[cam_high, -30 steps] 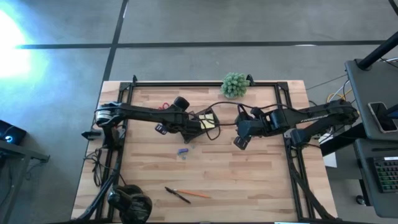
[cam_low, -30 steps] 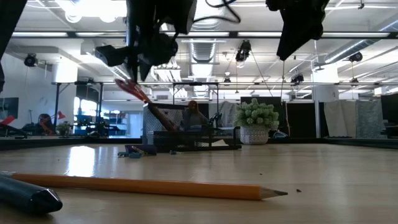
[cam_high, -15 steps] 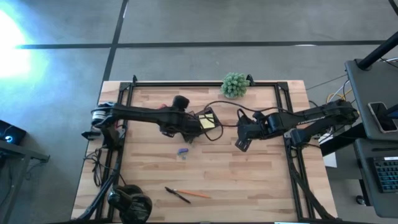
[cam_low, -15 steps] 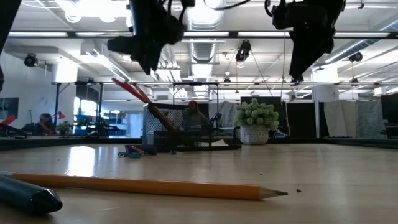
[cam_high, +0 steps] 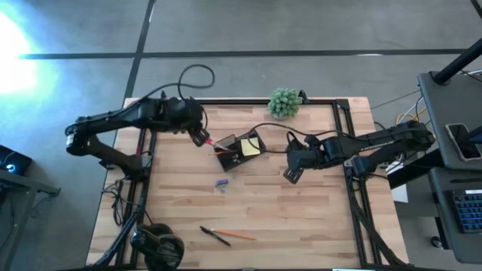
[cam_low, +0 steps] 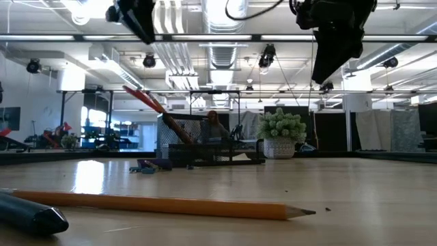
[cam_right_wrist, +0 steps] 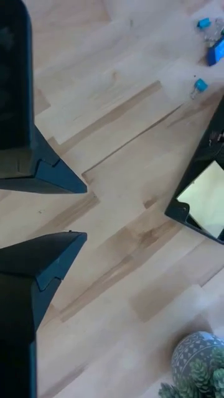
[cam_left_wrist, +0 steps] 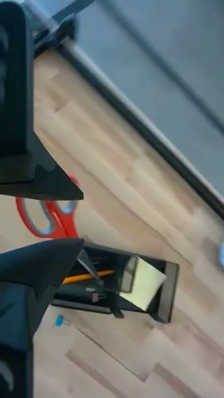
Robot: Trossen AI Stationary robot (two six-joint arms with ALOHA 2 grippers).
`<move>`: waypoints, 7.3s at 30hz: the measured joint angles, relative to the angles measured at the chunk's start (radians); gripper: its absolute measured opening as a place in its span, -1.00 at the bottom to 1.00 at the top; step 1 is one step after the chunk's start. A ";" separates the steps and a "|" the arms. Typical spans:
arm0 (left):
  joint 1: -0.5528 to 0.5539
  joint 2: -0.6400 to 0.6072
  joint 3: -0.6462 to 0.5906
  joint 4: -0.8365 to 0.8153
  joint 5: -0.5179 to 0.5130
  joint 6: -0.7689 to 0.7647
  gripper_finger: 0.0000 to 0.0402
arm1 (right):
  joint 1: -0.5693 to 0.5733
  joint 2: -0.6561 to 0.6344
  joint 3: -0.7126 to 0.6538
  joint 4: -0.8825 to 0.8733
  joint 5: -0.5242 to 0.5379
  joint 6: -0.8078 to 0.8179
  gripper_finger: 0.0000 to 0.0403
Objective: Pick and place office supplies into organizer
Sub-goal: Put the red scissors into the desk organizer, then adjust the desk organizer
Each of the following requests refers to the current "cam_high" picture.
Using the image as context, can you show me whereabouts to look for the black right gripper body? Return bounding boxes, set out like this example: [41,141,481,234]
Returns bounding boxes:
[285,135,332,170]

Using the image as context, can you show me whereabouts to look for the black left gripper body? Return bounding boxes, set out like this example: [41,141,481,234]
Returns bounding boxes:
[163,96,207,133]

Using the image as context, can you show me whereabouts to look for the red-handled scissors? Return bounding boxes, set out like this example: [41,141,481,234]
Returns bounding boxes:
[203,138,227,151]

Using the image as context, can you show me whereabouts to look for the black mesh desk organizer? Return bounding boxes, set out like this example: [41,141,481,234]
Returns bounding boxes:
[213,129,267,172]

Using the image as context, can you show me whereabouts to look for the yellow sticky note pad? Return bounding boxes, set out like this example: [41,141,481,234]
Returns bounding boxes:
[239,137,261,157]

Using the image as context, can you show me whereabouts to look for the yellow pencil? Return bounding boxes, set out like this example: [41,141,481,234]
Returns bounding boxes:
[209,228,258,241]

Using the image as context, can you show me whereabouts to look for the black pen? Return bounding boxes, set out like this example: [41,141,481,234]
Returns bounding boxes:
[199,225,232,248]

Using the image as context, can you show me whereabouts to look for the green plant in white pot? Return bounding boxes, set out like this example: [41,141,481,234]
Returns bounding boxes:
[266,87,304,120]

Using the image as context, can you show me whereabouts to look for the white box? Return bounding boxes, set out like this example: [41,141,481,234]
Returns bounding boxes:
[386,160,410,204]

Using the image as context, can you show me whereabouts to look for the grey side desk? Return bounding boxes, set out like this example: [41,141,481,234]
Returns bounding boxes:
[416,71,482,171]

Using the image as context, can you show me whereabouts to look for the grey keyboard desk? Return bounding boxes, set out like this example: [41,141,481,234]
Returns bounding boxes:
[429,167,482,264]

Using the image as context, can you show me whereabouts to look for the black smartphone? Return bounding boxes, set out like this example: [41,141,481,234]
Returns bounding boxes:
[445,122,482,163]

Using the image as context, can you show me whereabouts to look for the black keyboard blue keys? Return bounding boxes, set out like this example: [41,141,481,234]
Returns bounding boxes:
[447,187,482,234]

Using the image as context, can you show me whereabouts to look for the black pole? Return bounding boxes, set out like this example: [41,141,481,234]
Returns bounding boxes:
[432,37,482,86]

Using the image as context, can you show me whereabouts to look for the black device with blue light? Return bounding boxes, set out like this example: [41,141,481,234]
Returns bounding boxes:
[0,145,33,176]

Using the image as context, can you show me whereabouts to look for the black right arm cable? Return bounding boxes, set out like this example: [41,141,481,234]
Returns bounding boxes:
[246,122,351,155]

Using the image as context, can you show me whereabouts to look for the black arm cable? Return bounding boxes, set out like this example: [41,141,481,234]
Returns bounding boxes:
[142,63,216,101]
[246,122,351,155]

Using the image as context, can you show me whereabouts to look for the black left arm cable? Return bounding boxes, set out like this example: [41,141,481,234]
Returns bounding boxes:
[142,63,216,101]

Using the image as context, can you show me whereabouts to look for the loose black cable bundle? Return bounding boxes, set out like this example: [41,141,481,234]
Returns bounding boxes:
[100,178,127,227]

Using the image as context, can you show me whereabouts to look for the yellow and white cables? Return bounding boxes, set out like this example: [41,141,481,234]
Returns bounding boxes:
[393,96,430,127]

